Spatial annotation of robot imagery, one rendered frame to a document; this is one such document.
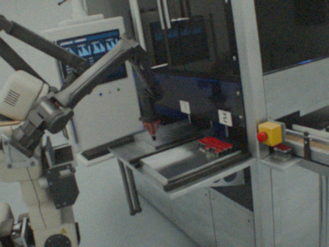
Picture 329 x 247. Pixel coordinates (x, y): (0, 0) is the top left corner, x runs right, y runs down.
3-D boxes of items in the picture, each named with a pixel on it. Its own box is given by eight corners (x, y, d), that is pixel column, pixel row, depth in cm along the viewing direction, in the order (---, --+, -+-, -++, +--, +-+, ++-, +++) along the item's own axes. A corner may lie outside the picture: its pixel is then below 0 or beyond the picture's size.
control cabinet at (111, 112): (133, 126, 237) (111, 14, 216) (145, 130, 221) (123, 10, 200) (65, 148, 213) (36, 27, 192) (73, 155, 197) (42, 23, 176)
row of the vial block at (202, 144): (202, 148, 152) (201, 139, 151) (226, 159, 136) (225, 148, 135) (198, 150, 151) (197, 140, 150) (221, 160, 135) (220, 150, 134)
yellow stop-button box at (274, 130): (272, 136, 130) (271, 119, 128) (285, 140, 123) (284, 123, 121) (258, 142, 127) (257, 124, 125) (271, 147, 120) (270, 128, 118)
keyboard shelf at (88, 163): (136, 134, 224) (135, 130, 223) (157, 143, 200) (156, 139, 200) (73, 156, 202) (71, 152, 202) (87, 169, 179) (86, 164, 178)
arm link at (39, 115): (23, 120, 99) (33, 132, 98) (43, 96, 100) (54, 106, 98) (38, 126, 108) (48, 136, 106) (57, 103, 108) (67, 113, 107)
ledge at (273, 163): (283, 152, 136) (283, 148, 136) (307, 160, 125) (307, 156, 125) (259, 163, 131) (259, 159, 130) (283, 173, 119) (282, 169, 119)
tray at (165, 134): (188, 123, 192) (188, 117, 191) (215, 133, 169) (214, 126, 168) (134, 141, 178) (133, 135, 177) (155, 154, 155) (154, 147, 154)
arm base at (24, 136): (12, 132, 104) (6, 142, 93) (27, 113, 105) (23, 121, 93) (32, 147, 107) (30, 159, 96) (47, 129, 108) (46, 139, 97)
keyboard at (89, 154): (138, 134, 213) (138, 131, 212) (150, 139, 201) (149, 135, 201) (80, 154, 194) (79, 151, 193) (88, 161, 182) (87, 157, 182)
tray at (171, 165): (206, 143, 158) (205, 136, 157) (241, 158, 135) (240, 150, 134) (141, 167, 144) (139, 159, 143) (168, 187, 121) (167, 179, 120)
